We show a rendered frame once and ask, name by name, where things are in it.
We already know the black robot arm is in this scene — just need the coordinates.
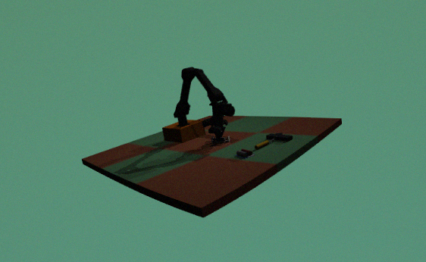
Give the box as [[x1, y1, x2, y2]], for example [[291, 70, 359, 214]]
[[174, 67, 235, 127]]

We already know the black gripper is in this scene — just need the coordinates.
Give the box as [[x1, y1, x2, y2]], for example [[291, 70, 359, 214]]
[[208, 114, 227, 142]]

